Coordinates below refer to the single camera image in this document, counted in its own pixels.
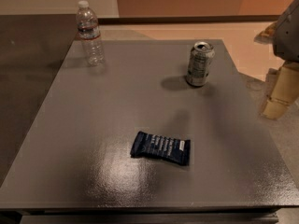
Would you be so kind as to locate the clear plastic water bottle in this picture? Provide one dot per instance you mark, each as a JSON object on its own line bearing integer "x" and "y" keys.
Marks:
{"x": 89, "y": 34}

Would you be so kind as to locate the dark blue rxbar wrapper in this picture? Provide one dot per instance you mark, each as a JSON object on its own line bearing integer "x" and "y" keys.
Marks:
{"x": 162, "y": 148}

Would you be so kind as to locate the silver 7up soda can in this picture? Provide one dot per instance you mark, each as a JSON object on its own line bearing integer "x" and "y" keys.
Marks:
{"x": 201, "y": 56}

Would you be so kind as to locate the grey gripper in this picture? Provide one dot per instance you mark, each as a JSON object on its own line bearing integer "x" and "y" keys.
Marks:
{"x": 288, "y": 36}

